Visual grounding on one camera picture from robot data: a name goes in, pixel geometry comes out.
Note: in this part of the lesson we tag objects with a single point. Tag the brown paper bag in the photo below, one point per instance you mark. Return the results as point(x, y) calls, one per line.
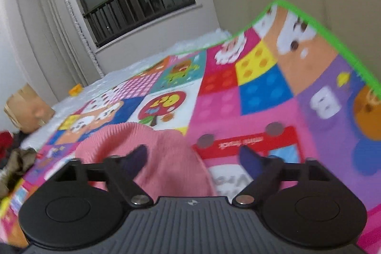
point(27, 111)

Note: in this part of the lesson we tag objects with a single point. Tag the pink ribbed child's top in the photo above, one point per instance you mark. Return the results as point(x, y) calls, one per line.
point(161, 162)

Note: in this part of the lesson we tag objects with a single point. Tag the olive brown garment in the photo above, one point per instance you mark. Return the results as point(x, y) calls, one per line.
point(19, 162)

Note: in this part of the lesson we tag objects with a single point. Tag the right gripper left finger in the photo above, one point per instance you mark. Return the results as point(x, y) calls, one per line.
point(120, 173)

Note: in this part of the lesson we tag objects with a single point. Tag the colourful cartoon play mat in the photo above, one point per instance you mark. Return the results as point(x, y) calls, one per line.
point(284, 86)

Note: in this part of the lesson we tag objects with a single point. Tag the small yellow toy block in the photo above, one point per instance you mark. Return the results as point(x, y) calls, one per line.
point(76, 90)

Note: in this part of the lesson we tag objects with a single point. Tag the red garment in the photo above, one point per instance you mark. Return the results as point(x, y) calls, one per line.
point(6, 140)

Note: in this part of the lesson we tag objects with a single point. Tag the black garment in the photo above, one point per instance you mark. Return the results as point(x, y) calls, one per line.
point(19, 137)

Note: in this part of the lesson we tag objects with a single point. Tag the white vertical curtain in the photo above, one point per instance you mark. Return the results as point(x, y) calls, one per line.
point(70, 42)

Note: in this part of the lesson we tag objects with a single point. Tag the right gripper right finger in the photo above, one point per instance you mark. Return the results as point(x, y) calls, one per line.
point(265, 173)

